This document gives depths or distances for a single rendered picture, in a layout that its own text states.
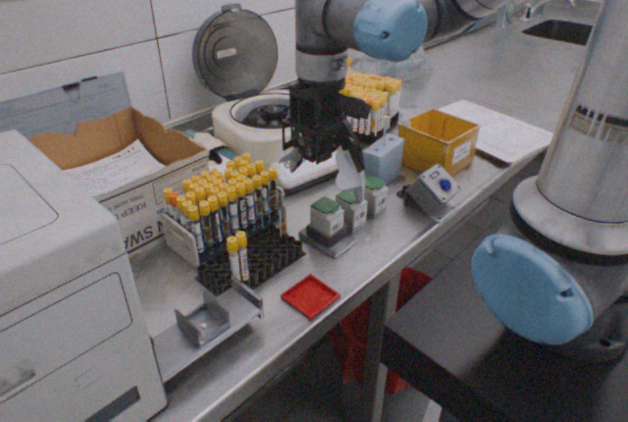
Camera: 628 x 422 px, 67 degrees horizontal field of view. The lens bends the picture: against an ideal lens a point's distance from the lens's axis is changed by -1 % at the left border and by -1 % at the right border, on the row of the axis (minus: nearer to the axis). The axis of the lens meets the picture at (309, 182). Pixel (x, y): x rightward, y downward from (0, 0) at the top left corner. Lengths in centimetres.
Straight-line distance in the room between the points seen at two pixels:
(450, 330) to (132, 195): 53
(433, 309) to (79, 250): 44
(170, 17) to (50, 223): 79
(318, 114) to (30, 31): 61
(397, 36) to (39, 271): 43
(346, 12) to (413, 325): 40
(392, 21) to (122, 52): 73
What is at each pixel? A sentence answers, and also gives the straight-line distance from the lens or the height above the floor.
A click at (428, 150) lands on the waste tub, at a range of 108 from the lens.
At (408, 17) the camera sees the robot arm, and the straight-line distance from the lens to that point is 58.
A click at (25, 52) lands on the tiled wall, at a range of 109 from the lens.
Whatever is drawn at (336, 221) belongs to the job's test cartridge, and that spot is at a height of 93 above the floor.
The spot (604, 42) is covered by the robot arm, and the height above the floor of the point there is 134.
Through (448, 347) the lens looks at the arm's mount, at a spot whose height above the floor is 95.
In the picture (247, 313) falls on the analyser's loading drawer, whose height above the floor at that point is 92.
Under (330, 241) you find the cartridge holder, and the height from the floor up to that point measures 90.
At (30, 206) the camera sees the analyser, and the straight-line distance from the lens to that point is 53.
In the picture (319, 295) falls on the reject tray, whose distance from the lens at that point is 79.
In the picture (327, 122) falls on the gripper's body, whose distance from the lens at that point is 72.
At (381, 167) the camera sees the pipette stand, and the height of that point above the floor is 95.
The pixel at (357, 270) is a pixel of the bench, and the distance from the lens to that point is 84.
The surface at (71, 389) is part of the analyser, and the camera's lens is 58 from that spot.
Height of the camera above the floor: 144
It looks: 32 degrees down
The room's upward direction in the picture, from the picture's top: straight up
